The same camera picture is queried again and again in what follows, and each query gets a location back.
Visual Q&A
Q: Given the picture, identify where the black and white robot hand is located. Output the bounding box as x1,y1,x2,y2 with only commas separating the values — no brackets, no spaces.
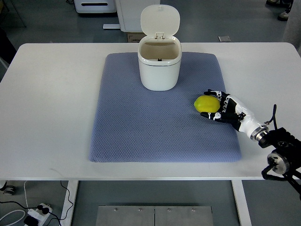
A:
200,89,268,141

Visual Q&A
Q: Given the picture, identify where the yellow lemon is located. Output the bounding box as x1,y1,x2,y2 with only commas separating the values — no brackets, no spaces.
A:
194,95,220,113

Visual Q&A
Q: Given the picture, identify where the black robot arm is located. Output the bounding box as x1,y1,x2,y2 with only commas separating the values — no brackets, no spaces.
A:
255,105,301,194

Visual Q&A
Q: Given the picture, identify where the white trash bin open lid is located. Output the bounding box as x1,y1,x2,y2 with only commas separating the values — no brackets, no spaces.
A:
138,4,182,91

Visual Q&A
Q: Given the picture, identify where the grey floor socket plate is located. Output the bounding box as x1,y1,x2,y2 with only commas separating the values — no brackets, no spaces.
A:
218,36,231,42

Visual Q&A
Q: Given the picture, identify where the blue textured mat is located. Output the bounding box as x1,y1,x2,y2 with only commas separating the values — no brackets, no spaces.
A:
89,52,241,162

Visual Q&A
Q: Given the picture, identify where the white right table leg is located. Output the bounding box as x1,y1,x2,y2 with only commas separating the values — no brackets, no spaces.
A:
231,179,252,226

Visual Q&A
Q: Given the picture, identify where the white table leg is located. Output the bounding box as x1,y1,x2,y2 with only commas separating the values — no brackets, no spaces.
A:
231,179,252,226
60,180,79,226

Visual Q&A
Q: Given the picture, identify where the person's sneaker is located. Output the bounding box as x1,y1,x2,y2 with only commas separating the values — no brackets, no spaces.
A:
277,10,290,21

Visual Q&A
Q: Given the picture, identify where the cardboard box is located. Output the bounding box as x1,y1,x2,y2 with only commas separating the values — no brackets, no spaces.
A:
127,32,145,43

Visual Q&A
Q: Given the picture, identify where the white cabinet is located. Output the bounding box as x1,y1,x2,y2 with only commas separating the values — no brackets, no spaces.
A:
103,0,160,32

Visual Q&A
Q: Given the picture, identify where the white left table leg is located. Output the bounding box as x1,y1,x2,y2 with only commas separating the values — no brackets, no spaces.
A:
60,180,79,226

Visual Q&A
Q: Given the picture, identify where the white machine with slot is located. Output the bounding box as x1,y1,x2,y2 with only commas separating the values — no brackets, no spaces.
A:
74,0,117,14

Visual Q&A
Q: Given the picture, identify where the white power strip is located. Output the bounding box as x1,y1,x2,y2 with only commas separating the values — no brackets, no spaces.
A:
24,203,53,226

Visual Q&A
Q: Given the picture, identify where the caster wheel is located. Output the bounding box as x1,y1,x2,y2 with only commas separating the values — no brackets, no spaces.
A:
0,180,16,195

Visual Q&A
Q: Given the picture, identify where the black power cable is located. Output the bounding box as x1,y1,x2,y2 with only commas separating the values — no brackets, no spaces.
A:
37,180,74,226

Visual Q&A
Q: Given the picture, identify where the white cable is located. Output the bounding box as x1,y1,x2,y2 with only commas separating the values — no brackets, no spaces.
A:
0,180,30,226

